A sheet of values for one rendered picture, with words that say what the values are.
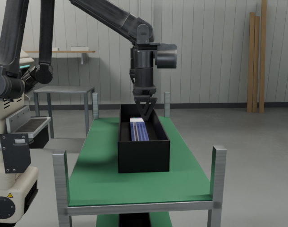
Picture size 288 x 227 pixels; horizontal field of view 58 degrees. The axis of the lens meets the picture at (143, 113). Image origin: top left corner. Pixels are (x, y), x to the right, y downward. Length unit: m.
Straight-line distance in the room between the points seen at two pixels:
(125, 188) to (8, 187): 0.56
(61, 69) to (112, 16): 5.10
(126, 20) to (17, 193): 0.81
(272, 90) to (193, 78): 1.86
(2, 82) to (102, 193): 0.45
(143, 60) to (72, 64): 5.09
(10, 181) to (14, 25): 0.61
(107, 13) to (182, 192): 0.57
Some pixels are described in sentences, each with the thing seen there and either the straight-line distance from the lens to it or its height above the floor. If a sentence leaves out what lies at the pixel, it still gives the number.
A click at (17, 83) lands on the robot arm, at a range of 0.95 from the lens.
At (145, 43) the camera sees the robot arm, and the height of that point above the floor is 1.37.
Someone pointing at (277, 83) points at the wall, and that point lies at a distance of 6.67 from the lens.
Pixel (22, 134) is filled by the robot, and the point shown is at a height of 1.04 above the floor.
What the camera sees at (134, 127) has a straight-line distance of 1.22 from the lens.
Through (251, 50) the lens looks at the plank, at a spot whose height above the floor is 1.27.
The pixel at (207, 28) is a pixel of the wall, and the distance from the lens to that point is 5.96.
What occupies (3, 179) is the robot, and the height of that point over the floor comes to 0.85.
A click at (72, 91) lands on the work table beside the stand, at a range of 3.52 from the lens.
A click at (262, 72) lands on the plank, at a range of 6.04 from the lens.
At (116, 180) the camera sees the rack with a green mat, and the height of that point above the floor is 0.95.
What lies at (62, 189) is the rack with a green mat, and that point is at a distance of 0.74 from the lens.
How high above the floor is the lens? 1.36
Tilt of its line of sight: 14 degrees down
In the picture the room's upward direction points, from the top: straight up
